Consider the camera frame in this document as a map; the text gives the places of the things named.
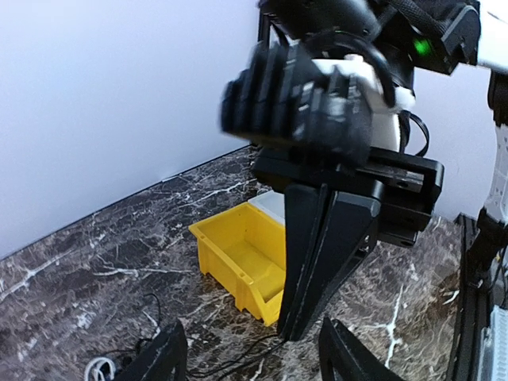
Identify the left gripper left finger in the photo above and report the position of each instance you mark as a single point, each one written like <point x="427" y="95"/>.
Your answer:
<point x="165" y="358"/>

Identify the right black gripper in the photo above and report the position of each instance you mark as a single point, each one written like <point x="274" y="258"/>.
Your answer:
<point x="320" y="253"/>

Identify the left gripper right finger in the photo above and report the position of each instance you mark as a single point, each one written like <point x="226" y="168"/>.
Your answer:
<point x="343" y="357"/>

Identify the white translucent bin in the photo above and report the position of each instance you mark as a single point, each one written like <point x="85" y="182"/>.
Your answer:
<point x="272" y="204"/>

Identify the yellow bin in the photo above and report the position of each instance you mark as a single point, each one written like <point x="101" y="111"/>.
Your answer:
<point x="245" y="251"/>

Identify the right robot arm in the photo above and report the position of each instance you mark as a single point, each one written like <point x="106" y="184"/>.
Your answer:
<point x="396" y="37"/>

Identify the white slotted cable duct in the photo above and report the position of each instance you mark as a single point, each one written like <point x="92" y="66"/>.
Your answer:
<point x="493" y="353"/>

